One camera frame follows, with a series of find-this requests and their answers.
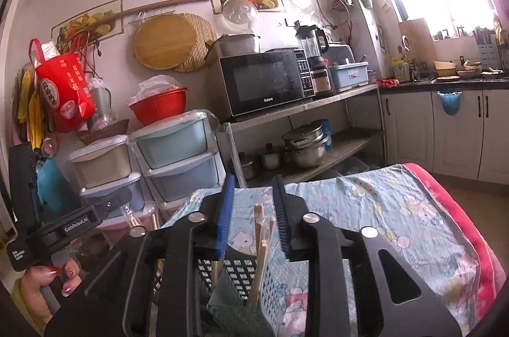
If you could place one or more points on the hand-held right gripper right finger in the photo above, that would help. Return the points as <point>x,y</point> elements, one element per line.
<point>282,217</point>

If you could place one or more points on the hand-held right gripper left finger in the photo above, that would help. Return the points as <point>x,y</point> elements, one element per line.
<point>224,217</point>

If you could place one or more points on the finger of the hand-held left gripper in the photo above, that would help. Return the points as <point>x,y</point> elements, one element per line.
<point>115,201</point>

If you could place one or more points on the green perforated utensil basket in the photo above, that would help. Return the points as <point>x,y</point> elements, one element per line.
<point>238,317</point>

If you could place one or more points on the person's left forearm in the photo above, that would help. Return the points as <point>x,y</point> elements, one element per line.
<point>24,311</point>

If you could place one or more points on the person's left hand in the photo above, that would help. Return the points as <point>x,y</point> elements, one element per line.
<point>34,289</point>

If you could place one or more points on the beige drawer tower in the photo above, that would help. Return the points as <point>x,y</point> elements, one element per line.
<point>99,166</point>

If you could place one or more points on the blue cloth bag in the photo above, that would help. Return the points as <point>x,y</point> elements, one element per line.
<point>53,182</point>

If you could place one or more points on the small steel pot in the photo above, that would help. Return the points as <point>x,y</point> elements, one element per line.
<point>248,168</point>
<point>270,160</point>

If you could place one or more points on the stacked steel pots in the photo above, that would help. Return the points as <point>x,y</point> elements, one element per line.
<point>306,154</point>

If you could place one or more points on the wicker basket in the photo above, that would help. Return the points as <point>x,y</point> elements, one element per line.
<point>105,132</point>

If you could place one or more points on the pale blue drawer tower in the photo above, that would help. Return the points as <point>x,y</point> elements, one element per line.
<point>175,142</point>

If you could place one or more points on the cartoon printed blanket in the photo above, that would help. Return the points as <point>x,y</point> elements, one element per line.
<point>377,209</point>

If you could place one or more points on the blue can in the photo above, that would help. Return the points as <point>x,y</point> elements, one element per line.
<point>327,128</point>

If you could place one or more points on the red plastic basin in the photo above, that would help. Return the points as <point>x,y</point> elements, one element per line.
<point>159,108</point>

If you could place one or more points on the metal shelf rack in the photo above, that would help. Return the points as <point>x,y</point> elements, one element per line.
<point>302,108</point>

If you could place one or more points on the yellow hanging cloths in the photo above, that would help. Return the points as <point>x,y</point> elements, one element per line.
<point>34,114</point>

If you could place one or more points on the red shopping bag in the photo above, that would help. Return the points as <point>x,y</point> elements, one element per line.
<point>65,90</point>

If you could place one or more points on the clear plastic bag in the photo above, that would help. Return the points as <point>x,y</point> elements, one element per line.
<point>157,84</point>

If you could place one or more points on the black microwave oven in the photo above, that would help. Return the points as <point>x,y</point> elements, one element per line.
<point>262,82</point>

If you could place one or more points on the white kitchen cabinets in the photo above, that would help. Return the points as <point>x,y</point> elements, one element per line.
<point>409,130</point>

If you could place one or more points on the blue plastic container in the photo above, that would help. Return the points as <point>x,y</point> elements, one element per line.
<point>350,76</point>

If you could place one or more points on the round wooden cutting board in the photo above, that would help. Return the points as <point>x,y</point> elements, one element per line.
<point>165,40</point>

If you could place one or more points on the red cloth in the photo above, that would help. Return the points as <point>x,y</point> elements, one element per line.
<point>387,83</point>

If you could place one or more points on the steel pot with lid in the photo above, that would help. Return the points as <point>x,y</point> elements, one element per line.
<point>236,46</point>

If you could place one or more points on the pink blanket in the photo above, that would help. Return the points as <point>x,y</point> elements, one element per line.
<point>457,201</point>

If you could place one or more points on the round bamboo mat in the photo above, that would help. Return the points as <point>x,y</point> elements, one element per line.
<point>204,42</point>

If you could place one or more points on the black blender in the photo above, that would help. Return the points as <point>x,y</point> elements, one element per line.
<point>312,42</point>

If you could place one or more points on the blue hanging bin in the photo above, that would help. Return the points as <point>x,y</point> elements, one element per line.
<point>449,104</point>

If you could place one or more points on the glass pot lid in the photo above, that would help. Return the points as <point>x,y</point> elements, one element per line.
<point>238,14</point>

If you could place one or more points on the long wooden rolling pin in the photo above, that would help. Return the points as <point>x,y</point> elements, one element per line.
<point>167,4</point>

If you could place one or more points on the black kitchen countertop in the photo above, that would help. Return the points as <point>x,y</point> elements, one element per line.
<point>457,83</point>

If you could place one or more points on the hanging metal strainer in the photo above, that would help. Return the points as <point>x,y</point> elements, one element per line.
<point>341,2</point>

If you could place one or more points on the rectangular wooden cutting board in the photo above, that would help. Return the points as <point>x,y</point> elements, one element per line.
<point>415,36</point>

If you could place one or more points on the knife rack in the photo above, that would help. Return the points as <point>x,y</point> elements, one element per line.
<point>487,50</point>

